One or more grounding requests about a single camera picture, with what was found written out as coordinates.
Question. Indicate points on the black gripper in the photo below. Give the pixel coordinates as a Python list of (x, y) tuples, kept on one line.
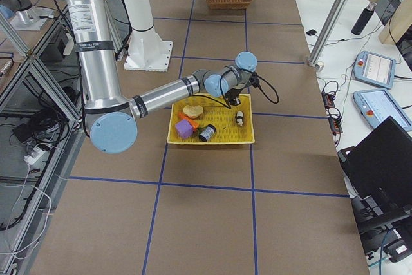
[(232, 94)]

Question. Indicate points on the yellow woven basket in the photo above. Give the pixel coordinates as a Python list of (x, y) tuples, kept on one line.
[(222, 118)]

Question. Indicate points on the toy panda figure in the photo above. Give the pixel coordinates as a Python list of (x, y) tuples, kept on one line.
[(239, 118)]

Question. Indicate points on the toy croissant bread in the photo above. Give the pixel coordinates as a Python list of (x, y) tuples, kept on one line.
[(193, 112)]

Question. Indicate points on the orange toy carrot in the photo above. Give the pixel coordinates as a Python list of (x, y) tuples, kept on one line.
[(195, 125)]

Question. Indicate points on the purple foam block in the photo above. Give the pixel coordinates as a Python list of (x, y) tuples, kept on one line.
[(184, 129)]

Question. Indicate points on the teach pendant near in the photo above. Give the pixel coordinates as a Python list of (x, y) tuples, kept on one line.
[(377, 105)]

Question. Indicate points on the teach pendant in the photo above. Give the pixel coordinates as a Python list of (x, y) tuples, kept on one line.
[(377, 105), (375, 69)]

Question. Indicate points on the black water bottle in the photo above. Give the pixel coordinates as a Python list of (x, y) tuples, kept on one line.
[(363, 19)]

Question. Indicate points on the teach pendant far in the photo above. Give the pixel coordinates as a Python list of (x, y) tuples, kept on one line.
[(375, 69)]

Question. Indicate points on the black laptop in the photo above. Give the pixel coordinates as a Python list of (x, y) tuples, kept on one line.
[(380, 165)]

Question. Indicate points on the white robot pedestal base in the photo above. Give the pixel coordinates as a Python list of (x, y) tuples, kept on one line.
[(147, 51)]

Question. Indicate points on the aluminium frame post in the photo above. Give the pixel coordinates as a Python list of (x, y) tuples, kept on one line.
[(328, 26)]

